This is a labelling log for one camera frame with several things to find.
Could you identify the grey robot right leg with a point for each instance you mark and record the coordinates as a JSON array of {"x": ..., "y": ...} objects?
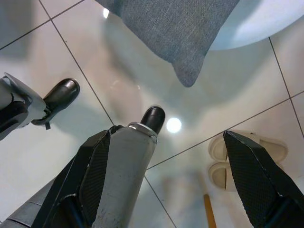
[{"x": 123, "y": 171}]

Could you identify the grey robot leg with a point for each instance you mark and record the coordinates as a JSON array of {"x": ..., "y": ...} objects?
[
  {"x": 123, "y": 171},
  {"x": 16, "y": 107}
]

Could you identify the black robot left foot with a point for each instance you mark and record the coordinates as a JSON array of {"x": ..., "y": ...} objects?
[{"x": 63, "y": 91}]

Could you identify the dark grey robot body panel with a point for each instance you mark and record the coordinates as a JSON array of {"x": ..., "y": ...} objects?
[{"x": 21, "y": 211}]

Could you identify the grey robot left leg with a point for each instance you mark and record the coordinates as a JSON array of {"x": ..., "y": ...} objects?
[{"x": 16, "y": 107}]

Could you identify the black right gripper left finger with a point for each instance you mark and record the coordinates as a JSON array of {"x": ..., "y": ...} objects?
[{"x": 93, "y": 171}]

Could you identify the black robot right foot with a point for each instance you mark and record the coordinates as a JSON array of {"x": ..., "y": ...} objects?
[{"x": 153, "y": 117}]

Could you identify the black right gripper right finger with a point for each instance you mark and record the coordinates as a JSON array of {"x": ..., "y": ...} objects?
[{"x": 251, "y": 171}]

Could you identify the white slipper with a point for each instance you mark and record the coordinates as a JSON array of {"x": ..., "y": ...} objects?
[
  {"x": 218, "y": 173},
  {"x": 217, "y": 147}
]

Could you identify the blue-grey fabric pillow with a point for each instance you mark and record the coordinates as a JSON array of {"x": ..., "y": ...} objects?
[{"x": 171, "y": 35}]

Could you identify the black robot foot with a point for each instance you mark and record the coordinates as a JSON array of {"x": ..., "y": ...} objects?
[
  {"x": 63, "y": 91},
  {"x": 153, "y": 117}
]

